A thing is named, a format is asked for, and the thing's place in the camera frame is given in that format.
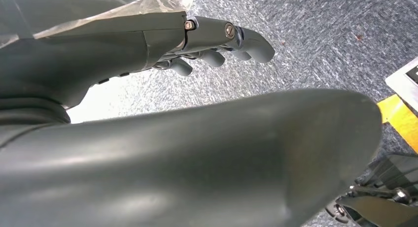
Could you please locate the clear plastic film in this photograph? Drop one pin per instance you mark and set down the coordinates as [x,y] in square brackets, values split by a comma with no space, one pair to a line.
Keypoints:
[153,3]

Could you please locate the ribbed grey left arm sleeve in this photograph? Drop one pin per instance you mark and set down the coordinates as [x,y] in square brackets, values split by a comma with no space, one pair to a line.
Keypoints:
[32,113]

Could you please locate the white plate with black panel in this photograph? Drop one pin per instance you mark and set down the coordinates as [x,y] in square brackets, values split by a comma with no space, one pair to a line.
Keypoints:
[403,85]

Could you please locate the yellow strip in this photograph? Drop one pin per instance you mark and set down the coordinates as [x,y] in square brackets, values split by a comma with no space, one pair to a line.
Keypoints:
[400,119]

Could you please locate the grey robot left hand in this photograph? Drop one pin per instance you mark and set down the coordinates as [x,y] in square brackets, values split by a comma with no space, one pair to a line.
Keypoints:
[196,160]

